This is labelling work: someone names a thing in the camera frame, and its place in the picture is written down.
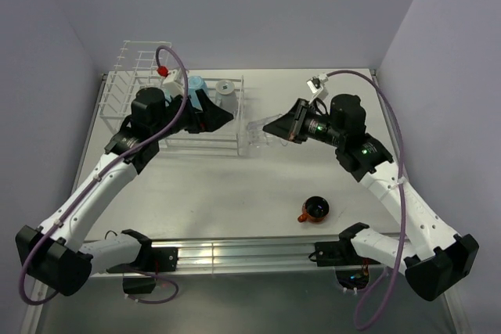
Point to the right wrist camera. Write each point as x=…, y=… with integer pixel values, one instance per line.
x=317, y=86

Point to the grey footed mug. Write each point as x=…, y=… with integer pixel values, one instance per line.
x=225, y=96

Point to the round light blue mug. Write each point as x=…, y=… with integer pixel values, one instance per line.
x=168, y=96

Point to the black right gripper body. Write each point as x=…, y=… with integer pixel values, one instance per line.
x=318, y=127

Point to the clear glass cup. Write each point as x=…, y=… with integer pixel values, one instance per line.
x=257, y=138

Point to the orange and black cup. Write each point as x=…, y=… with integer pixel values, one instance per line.
x=314, y=210

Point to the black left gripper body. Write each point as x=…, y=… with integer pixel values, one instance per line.
x=189, y=121

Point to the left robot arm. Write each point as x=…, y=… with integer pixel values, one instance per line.
x=125, y=157

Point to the aluminium mounting rail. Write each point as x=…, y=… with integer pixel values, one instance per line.
x=242, y=250

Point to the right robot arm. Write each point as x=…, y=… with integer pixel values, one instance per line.
x=433, y=256

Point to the faceted light blue mug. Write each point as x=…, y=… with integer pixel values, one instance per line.
x=196, y=83

